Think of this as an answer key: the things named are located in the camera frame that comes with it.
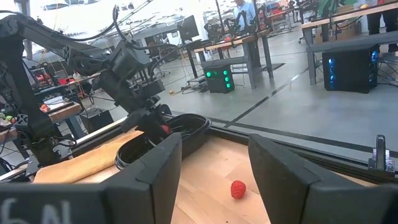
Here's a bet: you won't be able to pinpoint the black plastic food container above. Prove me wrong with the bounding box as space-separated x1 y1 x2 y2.
114 113 213 170

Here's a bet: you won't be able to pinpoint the yellow waffle cloth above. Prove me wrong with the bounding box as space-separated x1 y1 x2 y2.
32 129 144 184

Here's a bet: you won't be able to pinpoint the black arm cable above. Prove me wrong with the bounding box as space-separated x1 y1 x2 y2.
111 4 137 47

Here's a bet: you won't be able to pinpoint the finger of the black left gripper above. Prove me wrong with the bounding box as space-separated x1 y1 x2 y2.
120 108 153 133
136 105 172 144

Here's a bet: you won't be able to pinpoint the long wooden workbench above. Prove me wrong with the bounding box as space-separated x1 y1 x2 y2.
300 2 398 85

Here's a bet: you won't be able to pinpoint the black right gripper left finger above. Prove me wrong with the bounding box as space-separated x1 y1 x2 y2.
101 133 183 224

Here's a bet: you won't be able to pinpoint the wooden table metal legs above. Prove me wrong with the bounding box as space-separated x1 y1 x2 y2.
186 29 274 90

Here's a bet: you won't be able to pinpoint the black computer monitor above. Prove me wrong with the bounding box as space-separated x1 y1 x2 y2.
177 14 200 42

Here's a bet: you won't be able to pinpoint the computer tower green lights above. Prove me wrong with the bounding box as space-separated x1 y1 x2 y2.
204 64 236 94

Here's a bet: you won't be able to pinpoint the computer tower blue lights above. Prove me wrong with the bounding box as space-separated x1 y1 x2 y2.
322 43 381 94

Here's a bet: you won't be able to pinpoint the person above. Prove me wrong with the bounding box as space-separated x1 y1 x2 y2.
366 11 398 53
233 0 259 32

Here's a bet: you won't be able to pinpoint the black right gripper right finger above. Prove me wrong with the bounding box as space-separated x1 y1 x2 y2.
248 134 386 224

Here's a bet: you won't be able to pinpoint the grey metal clamp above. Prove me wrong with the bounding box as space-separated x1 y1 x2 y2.
368 134 396 174

